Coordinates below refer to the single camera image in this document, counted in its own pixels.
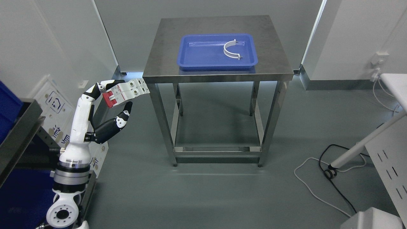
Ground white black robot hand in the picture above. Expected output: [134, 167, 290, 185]
[59, 80, 133, 165]

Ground white red circuit breaker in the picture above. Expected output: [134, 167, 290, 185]
[102, 78, 150, 108]

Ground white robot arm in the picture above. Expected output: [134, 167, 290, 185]
[45, 80, 132, 229]

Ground steel shelf rack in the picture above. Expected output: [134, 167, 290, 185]
[0, 98, 61, 185]

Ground blue bin left top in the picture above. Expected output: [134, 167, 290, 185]
[0, 81, 23, 143]

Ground blue plastic tray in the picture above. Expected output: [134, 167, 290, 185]
[177, 33, 258, 71]

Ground white curved pipe clamp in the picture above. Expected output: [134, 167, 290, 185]
[223, 39, 243, 60]

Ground stainless steel table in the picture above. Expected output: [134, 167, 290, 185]
[143, 15, 294, 168]

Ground white stand leg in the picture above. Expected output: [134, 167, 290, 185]
[324, 110, 406, 179]

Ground white power plug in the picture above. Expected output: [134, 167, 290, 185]
[370, 67, 381, 82]

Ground white perforated panel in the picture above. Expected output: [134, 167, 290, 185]
[365, 119, 407, 224]

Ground white cable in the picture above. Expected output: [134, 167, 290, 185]
[293, 76, 404, 218]

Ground black cable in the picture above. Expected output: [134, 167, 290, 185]
[319, 124, 385, 214]

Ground white wall socket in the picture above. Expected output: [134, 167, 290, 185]
[370, 51, 390, 68]

